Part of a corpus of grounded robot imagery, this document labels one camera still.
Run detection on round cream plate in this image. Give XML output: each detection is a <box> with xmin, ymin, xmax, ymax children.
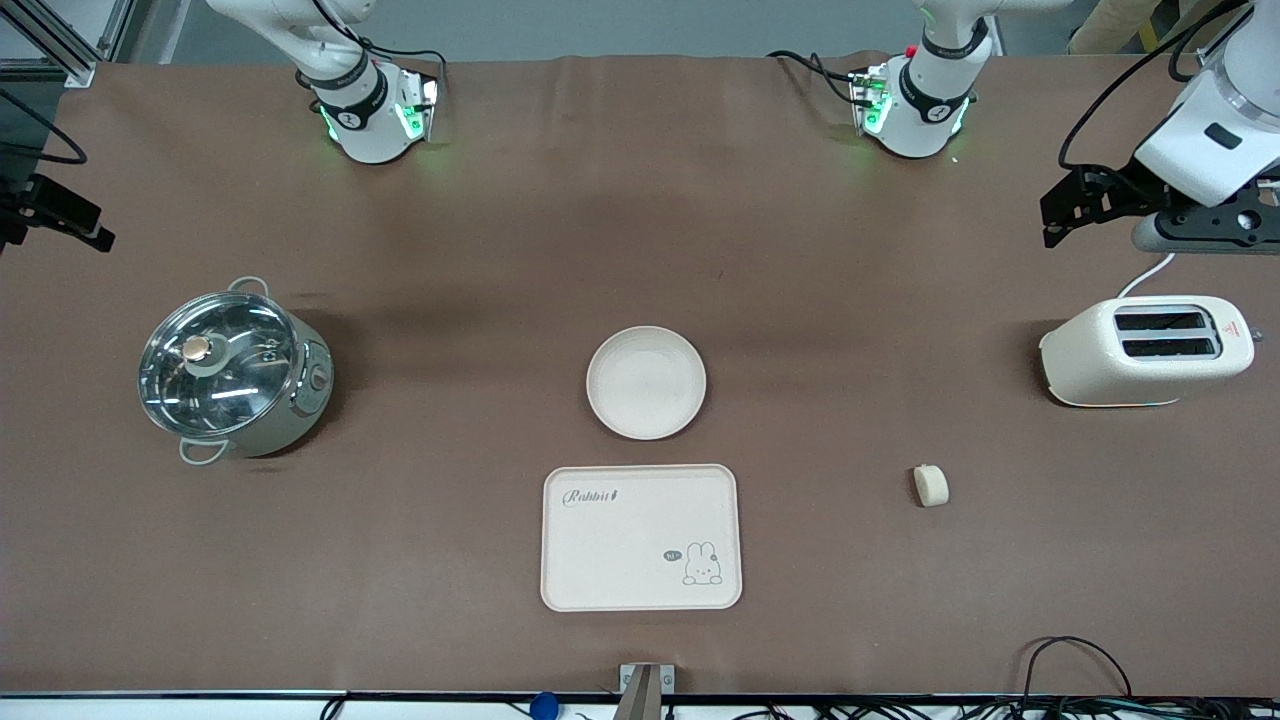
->
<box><xmin>586</xmin><ymin>326</ymin><xmax>707</xmax><ymax>441</ymax></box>

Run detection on cream rabbit print tray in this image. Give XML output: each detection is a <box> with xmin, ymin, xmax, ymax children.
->
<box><xmin>540</xmin><ymin>464</ymin><xmax>743</xmax><ymax>613</ymax></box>

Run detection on tan cardboard box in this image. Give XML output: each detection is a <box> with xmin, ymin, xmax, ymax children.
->
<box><xmin>1068</xmin><ymin>0</ymin><xmax>1166</xmax><ymax>56</ymax></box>

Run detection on cream two-slot toaster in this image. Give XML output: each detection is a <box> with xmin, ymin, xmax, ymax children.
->
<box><xmin>1039</xmin><ymin>295</ymin><xmax>1256</xmax><ymax>408</ymax></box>

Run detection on glass pot lid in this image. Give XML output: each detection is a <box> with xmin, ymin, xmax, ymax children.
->
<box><xmin>138</xmin><ymin>292</ymin><xmax>301</xmax><ymax>441</ymax></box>

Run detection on brown table cloth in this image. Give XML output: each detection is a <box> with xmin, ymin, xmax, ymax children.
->
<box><xmin>0</xmin><ymin>52</ymin><xmax>1280</xmax><ymax>697</ymax></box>

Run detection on white toaster power cable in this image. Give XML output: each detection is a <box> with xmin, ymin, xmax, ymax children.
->
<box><xmin>1117</xmin><ymin>252</ymin><xmax>1178</xmax><ymax>299</ymax></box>

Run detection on aluminium frame profile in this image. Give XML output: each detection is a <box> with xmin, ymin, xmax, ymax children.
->
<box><xmin>0</xmin><ymin>0</ymin><xmax>151</xmax><ymax>89</ymax></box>

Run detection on steel pot with handles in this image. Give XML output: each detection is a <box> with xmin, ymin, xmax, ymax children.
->
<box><xmin>140</xmin><ymin>277</ymin><xmax>336</xmax><ymax>467</ymax></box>

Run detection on black left base cable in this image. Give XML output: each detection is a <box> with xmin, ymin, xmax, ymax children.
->
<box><xmin>767</xmin><ymin>50</ymin><xmax>871</xmax><ymax>103</ymax></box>

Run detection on black base cable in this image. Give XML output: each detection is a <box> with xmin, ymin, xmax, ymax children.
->
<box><xmin>767</xmin><ymin>50</ymin><xmax>871</xmax><ymax>103</ymax></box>
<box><xmin>345</xmin><ymin>38</ymin><xmax>448</xmax><ymax>86</ymax></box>

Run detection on black right base cable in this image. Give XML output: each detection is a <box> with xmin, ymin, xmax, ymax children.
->
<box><xmin>345</xmin><ymin>38</ymin><xmax>448</xmax><ymax>86</ymax></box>

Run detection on black cable bundle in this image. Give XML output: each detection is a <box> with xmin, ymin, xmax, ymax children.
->
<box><xmin>1018</xmin><ymin>635</ymin><xmax>1280</xmax><ymax>720</ymax></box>

